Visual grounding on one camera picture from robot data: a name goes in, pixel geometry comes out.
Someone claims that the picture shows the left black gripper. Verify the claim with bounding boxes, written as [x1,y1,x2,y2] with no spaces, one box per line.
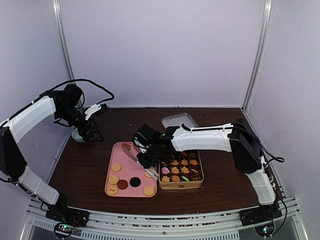
[56,104,105,142]

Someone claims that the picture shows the pink sandwich cookie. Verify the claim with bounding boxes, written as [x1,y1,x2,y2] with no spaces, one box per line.
[161,167,170,175]

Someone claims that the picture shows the metal serving tongs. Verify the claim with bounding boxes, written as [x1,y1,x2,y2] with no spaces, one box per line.
[122,147,159,181]

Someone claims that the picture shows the gingerbread brown leaf cookie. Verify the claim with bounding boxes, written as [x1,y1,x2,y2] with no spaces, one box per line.
[121,143,131,151]

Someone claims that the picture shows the gold cookie tin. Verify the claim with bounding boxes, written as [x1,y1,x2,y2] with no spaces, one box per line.
[157,150,204,190]

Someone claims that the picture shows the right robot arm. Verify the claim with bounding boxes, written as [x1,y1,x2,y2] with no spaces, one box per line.
[132,118,276,221]

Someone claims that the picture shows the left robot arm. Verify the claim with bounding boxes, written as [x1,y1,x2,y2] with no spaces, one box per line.
[0,81,108,222]

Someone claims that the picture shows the pale blue ceramic bowl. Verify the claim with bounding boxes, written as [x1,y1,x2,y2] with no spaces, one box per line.
[71,128,85,143]

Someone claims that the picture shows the yellow dotted cookie middle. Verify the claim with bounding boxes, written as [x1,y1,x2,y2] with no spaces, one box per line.
[144,171,152,179]

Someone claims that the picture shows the yellow dotted cookie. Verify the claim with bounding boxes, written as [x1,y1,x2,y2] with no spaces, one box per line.
[144,171,152,179]
[108,175,120,185]

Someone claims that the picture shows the black sandwich cookie lower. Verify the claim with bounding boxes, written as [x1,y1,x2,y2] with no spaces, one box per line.
[129,177,141,188]

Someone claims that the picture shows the silver tin lid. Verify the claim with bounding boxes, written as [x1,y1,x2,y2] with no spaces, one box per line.
[160,112,199,128]

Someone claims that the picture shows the yellow cookie under chip cookie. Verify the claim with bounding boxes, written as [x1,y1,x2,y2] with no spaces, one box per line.
[111,162,122,173]

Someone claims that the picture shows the yellow dotted cookie corner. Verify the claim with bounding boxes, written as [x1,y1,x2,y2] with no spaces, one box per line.
[143,185,156,197]

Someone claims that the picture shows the pink plastic tray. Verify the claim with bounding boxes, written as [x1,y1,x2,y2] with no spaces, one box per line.
[104,142,157,198]

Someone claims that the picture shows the yellow dotted cookie left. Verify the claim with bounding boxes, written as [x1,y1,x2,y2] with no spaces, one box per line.
[108,175,120,185]

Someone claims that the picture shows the brown chocolate cookie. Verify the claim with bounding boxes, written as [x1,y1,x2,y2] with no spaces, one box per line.
[117,179,128,190]

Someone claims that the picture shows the yellow cookie with pink sword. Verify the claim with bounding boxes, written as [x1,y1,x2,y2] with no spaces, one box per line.
[105,185,119,196]

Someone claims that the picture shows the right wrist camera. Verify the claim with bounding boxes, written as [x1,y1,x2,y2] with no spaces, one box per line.
[132,136,149,153]

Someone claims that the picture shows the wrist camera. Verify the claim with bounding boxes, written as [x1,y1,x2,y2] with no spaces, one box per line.
[132,136,149,153]
[84,103,108,121]

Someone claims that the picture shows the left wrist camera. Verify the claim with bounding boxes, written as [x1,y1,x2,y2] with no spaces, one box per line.
[84,103,108,121]

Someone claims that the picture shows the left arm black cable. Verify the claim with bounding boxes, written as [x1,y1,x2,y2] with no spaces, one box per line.
[37,78,115,106]

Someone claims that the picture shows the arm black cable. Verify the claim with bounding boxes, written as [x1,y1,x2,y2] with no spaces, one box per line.
[232,124,285,166]
[37,78,115,106]

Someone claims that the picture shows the front aluminium rail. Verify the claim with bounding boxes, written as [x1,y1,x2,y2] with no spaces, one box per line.
[18,197,309,240]

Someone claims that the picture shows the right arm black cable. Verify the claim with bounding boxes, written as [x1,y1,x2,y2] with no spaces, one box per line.
[232,124,285,166]

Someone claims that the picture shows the left aluminium frame post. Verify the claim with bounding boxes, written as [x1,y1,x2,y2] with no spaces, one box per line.
[52,0,75,80]

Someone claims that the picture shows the aluminium frame post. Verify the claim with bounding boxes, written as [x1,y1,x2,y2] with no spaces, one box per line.
[52,0,75,80]
[241,0,274,114]

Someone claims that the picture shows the right aluminium frame post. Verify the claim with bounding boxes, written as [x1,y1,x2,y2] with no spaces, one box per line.
[241,0,274,114]

